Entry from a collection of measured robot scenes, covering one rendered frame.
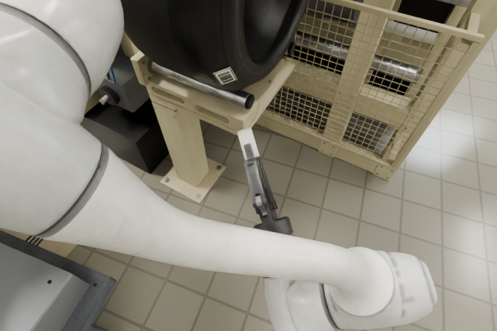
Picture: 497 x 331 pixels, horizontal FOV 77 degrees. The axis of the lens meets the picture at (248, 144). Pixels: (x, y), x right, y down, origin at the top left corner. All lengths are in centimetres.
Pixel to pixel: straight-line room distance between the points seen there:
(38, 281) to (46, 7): 69
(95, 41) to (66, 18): 3
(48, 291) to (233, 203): 104
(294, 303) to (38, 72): 50
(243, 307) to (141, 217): 124
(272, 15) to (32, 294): 99
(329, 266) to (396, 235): 135
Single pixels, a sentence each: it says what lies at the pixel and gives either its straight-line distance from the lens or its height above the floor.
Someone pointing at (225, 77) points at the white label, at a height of 106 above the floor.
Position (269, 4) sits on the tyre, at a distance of 110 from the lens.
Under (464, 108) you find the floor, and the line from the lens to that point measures 256.
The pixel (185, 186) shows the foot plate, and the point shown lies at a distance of 177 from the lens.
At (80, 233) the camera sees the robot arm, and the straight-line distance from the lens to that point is 32.
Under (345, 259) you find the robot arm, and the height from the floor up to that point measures 109.
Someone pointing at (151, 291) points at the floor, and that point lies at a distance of 161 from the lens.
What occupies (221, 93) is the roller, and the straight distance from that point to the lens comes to 89.
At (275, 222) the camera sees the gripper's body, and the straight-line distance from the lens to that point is 61.
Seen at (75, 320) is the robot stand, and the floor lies 65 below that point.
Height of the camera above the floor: 152
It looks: 53 degrees down
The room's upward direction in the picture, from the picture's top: straight up
